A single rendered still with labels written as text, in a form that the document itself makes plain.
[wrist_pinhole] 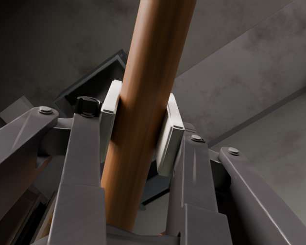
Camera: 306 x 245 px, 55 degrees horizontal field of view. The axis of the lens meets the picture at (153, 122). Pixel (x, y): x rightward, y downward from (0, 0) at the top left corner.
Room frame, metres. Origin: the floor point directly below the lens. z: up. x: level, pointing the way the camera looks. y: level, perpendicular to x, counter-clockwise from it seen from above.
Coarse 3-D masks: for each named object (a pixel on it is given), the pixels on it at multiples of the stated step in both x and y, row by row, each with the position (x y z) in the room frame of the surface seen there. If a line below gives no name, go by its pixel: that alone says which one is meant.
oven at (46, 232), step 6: (30, 186) 1.89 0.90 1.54; (36, 192) 1.89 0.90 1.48; (42, 198) 1.89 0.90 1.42; (42, 204) 1.86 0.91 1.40; (30, 216) 1.70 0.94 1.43; (30, 222) 1.78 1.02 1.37; (48, 222) 1.87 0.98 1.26; (24, 228) 1.60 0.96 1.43; (48, 228) 1.88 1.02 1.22; (24, 234) 1.68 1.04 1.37; (42, 234) 1.89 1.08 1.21; (48, 234) 1.89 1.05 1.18; (18, 240) 1.51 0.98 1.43
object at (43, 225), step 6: (54, 198) 1.76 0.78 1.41; (54, 204) 1.71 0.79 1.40; (42, 210) 1.76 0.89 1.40; (36, 216) 1.76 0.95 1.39; (48, 216) 1.60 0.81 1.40; (36, 222) 1.65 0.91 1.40; (30, 228) 1.65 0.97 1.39; (42, 228) 1.50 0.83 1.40; (30, 234) 1.55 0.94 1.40; (24, 240) 1.55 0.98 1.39; (36, 240) 1.41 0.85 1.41
